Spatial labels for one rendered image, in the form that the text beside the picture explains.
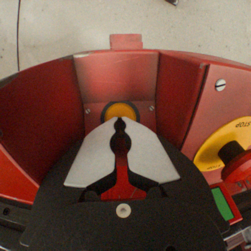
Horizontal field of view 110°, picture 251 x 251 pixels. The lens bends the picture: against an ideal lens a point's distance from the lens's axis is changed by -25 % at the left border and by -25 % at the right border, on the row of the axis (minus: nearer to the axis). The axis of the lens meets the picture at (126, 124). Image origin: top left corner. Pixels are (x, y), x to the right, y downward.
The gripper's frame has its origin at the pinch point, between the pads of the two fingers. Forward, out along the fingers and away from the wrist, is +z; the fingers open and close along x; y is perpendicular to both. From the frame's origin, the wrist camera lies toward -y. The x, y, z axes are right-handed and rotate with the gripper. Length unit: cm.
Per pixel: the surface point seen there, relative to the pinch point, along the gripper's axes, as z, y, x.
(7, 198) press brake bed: -1.7, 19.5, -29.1
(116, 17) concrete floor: 71, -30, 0
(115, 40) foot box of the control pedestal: 71, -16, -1
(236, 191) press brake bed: -0.7, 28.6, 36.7
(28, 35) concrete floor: 71, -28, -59
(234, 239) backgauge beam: -16, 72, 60
